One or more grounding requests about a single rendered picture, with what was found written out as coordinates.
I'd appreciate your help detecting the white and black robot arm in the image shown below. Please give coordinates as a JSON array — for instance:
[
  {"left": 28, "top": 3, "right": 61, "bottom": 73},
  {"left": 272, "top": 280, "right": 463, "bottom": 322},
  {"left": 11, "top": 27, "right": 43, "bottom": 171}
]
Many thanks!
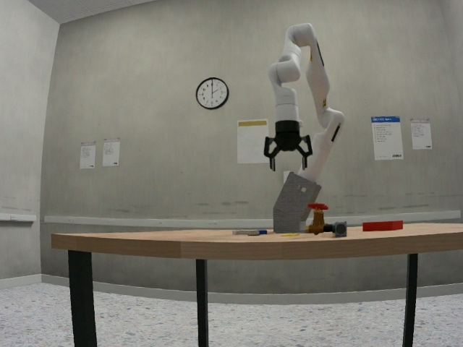
[{"left": 268, "top": 23, "right": 344, "bottom": 183}]

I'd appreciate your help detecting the black pipe manifold with grey fittings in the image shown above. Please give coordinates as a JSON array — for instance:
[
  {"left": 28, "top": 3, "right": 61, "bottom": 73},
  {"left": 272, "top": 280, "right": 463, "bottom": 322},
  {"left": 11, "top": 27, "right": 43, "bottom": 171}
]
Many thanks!
[{"left": 305, "top": 202, "right": 347, "bottom": 237}]

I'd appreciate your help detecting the red rectangular block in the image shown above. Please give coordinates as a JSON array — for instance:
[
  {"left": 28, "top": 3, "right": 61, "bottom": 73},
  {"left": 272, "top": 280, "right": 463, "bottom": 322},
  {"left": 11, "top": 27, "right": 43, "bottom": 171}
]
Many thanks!
[{"left": 362, "top": 220, "right": 403, "bottom": 231}]

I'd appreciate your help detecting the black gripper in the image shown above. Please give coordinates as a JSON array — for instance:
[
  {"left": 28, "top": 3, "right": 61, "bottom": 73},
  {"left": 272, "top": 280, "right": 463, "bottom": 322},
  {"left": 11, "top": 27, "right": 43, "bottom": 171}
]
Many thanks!
[{"left": 263, "top": 120, "right": 313, "bottom": 171}]

